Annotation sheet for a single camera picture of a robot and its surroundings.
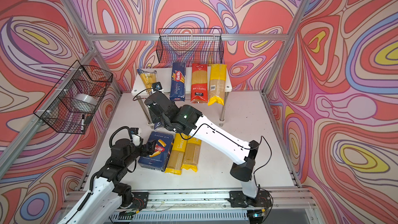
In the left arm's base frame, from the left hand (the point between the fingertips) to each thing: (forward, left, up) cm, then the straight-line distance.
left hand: (150, 138), depth 82 cm
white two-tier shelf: (+27, -7, +20) cm, 34 cm away
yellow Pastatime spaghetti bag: (-5, -14, -10) cm, 18 cm away
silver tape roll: (+8, +27, +21) cm, 35 cm away
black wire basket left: (+3, +36, +22) cm, 42 cm away
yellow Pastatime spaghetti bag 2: (-4, -22, -10) cm, 25 cm away
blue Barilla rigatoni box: (-10, -5, -5) cm, 12 cm away
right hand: (+3, -9, +22) cm, 24 cm away
